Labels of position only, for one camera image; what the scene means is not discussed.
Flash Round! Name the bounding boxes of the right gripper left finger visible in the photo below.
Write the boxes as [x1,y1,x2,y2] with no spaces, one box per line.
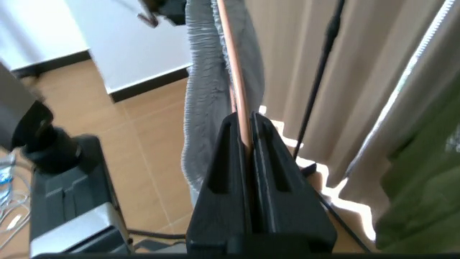
[186,112,253,253]

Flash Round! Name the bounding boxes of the clear plastic bottle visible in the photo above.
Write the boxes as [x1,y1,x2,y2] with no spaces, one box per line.
[0,150,17,206]

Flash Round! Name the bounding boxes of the black clothes rack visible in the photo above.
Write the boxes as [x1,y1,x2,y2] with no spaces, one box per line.
[293,0,373,253]

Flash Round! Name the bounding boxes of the beige curtain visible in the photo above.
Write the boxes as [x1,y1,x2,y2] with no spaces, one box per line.
[244,0,460,249]

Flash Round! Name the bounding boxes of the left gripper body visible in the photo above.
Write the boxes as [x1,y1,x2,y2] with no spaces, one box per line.
[154,0,188,27]

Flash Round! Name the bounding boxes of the white cable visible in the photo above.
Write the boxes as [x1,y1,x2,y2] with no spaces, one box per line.
[0,179,32,249]

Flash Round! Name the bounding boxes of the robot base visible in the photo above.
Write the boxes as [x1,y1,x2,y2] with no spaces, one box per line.
[28,135,134,258]

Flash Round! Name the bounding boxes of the pink clothes hanger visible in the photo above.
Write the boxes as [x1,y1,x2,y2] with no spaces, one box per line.
[215,0,253,154]

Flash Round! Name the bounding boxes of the green long-sleeved shirt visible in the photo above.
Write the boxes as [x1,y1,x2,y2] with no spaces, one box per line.
[375,77,460,255]

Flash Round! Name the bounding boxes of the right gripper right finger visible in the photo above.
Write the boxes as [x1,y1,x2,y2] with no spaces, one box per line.
[251,111,338,253]

